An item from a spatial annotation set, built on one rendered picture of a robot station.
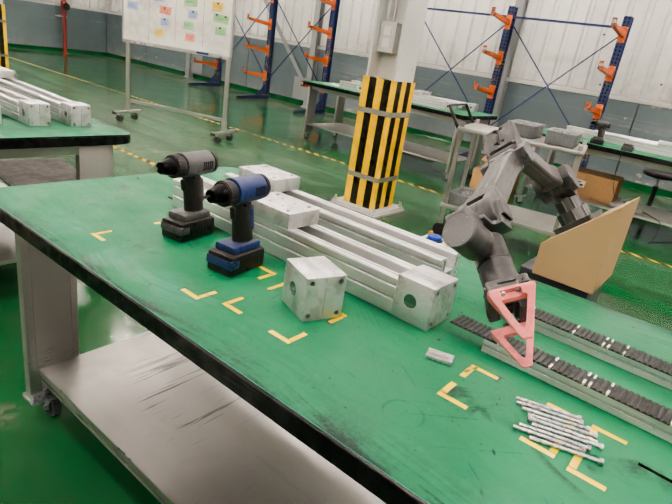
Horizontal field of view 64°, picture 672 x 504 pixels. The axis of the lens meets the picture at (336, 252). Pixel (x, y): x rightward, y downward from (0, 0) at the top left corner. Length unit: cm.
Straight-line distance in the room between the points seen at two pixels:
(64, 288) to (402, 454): 131
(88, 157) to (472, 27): 781
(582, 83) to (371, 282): 793
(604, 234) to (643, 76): 729
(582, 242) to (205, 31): 574
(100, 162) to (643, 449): 237
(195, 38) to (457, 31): 468
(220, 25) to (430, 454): 616
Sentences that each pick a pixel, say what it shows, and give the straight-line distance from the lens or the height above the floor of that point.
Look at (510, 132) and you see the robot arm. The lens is 132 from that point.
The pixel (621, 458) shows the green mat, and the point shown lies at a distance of 97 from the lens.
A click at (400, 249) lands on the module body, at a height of 85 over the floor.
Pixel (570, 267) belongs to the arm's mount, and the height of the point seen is 83.
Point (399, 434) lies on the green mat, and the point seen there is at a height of 78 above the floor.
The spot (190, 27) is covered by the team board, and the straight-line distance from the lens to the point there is 688.
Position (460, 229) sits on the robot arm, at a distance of 83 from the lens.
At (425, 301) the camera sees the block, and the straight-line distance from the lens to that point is 110.
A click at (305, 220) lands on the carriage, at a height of 88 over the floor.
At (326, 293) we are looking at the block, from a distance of 106.
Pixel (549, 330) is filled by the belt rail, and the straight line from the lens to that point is 126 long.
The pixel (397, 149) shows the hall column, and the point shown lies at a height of 55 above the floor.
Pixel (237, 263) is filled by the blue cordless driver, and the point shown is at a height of 81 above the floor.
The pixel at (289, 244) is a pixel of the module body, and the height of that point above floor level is 83.
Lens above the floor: 130
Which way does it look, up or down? 21 degrees down
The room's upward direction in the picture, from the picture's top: 9 degrees clockwise
